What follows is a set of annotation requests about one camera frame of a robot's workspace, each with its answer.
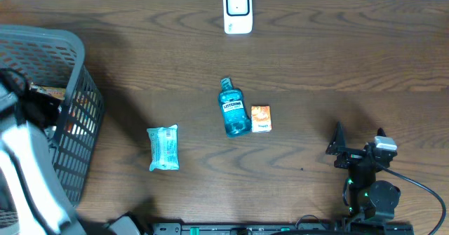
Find cream snack bag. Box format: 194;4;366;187
30;83;66;100

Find small orange box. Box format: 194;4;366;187
251;106;272;133

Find blue Listerine mouthwash bottle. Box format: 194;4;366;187
217;77;252;137

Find teal wet wipes pack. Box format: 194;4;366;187
147;124;180;171

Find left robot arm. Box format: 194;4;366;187
1;87;142;235

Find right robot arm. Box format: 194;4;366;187
326;122;401;231

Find white barcode scanner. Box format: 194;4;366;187
222;0;253;34

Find grey plastic basket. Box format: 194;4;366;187
0;24;105;229

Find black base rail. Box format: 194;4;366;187
149;222;415;235

